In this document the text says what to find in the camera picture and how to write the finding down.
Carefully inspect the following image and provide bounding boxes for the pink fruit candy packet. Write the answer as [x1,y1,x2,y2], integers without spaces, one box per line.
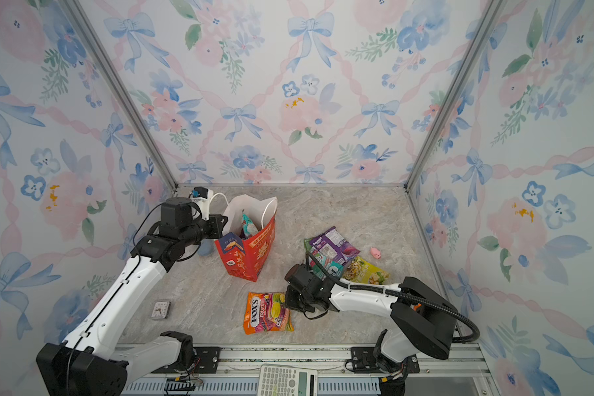
[309,259,344,279]

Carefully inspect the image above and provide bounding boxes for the orange snack packet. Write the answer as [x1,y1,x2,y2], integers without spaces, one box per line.
[243,292,294,335]

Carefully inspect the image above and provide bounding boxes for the purple snack packet back label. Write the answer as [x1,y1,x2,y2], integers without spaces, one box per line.
[304,226,361,268]

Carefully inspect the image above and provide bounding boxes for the yellow nut snack packet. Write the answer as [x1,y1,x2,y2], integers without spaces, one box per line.
[343,256,390,285]

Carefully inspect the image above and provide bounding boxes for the red paper gift bag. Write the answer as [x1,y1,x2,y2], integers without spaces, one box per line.
[214,195,278,282]

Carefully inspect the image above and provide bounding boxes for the teal Fox's candy packet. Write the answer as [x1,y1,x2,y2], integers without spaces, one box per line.
[241,213,259,239]

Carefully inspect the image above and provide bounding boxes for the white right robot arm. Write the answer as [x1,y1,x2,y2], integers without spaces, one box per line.
[285,264,459,373]

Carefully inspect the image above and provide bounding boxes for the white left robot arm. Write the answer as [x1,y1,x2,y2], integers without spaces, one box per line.
[36,197,229,395]

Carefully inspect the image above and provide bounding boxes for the light blue oblong object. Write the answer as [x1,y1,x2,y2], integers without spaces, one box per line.
[197,239,215,257]

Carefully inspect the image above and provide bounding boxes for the pink small toy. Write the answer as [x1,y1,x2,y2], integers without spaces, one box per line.
[370,247,382,260]

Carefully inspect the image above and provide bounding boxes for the small square clock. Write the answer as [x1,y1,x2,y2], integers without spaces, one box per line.
[150,300,172,320]

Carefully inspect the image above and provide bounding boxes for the white calculator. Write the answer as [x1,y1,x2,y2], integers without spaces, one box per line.
[257,365,318,396]

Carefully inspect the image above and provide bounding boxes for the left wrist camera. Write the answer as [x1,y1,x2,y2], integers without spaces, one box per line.
[188,186,229,220]

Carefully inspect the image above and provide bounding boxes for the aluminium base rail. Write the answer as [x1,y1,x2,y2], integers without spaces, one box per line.
[122,343,500,395]

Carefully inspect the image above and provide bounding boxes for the aluminium left corner post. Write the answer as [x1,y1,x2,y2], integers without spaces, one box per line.
[59,0,178,192]

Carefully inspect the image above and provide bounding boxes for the aluminium corner post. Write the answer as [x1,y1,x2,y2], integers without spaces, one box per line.
[404,0,506,195]
[59,0,178,192]

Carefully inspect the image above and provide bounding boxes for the black corrugated cable conduit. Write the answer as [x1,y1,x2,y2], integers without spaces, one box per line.
[304,251,481,344]

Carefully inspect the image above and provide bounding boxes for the aluminium right corner post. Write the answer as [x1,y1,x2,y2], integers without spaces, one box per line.
[404,0,506,195]

